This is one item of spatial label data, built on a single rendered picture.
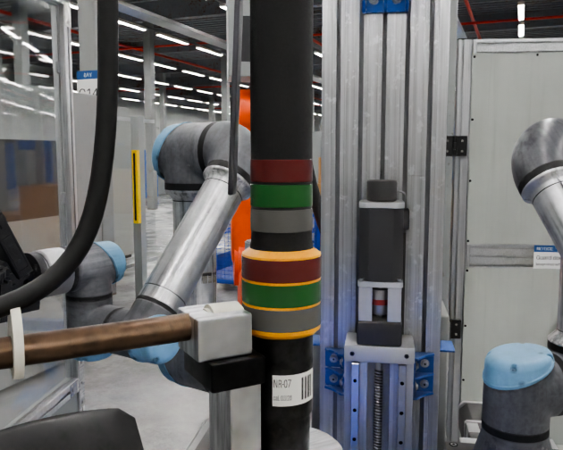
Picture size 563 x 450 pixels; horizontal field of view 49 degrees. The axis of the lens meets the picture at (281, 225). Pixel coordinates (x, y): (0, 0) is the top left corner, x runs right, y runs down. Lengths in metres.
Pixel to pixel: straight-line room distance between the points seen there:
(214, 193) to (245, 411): 0.76
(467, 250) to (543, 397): 1.06
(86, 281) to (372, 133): 0.62
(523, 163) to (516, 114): 1.10
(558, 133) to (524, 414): 0.48
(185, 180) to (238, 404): 0.89
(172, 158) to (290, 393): 0.91
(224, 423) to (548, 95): 1.98
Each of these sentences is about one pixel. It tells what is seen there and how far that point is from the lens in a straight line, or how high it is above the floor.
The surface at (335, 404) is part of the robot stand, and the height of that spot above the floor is 1.08.
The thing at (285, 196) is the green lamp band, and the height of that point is 1.60.
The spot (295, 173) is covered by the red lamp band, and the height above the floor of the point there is 1.61.
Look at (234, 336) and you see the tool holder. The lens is 0.32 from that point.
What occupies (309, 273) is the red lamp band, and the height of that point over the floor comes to 1.56.
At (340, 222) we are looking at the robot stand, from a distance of 1.27.
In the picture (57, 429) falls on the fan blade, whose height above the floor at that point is 1.42.
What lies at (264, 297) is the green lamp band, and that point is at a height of 1.55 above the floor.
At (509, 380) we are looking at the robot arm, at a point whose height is 1.23.
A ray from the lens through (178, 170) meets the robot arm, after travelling 1.20.
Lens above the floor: 1.62
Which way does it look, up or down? 6 degrees down
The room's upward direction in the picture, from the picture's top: straight up
